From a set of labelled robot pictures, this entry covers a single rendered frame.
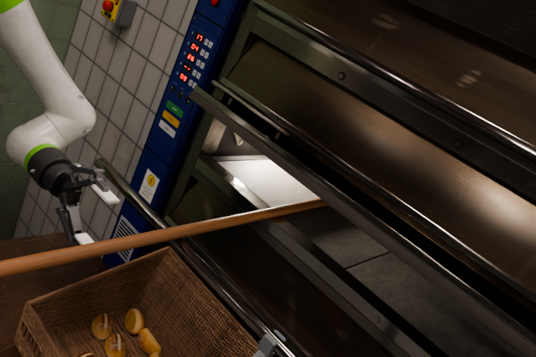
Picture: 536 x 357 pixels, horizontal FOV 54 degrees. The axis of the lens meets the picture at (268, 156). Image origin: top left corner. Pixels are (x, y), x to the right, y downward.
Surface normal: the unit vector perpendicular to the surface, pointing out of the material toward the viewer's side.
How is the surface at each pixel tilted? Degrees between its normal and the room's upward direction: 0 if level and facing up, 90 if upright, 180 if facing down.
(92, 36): 90
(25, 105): 90
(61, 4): 90
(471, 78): 70
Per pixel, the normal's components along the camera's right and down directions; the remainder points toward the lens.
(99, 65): -0.62, 0.02
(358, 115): -0.44, -0.28
